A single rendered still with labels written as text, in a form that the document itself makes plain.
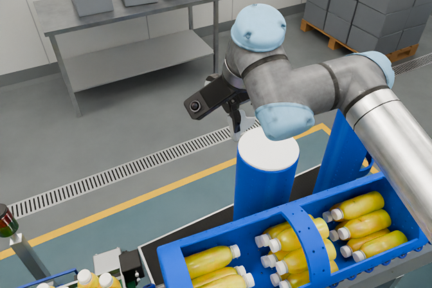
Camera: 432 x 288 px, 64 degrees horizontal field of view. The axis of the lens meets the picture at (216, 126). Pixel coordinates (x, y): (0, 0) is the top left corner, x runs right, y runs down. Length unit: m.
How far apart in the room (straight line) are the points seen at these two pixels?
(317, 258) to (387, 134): 0.68
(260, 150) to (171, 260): 0.72
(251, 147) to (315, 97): 1.10
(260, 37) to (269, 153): 1.12
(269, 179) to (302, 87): 1.08
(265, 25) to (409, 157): 0.26
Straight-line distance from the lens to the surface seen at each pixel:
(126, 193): 2.80
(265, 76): 0.50
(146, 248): 2.34
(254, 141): 1.62
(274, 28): 0.51
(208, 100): 0.67
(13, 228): 1.32
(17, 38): 4.11
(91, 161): 3.11
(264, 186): 1.59
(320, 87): 0.51
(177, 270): 1.03
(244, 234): 1.30
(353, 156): 2.10
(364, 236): 1.41
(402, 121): 0.52
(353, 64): 0.56
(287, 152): 1.59
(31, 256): 1.47
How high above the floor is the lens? 2.16
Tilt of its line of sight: 42 degrees down
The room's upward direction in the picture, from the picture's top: straight up
